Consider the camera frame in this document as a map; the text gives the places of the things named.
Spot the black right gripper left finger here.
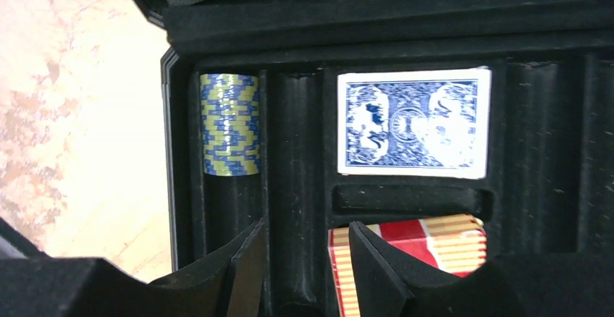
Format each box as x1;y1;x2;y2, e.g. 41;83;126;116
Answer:
1;221;266;316

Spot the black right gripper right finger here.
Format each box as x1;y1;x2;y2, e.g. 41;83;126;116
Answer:
349;221;613;316

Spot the red Texas Hold'em card box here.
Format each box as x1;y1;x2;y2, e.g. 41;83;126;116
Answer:
328;214;487;316

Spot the blue playing card deck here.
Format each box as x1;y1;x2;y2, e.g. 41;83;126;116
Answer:
337;67;492;179

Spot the blue green poker chip stack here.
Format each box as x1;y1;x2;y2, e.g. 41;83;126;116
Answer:
199;72;262;177

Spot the black poker carrying case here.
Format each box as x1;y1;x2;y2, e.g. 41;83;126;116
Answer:
112;0;614;317

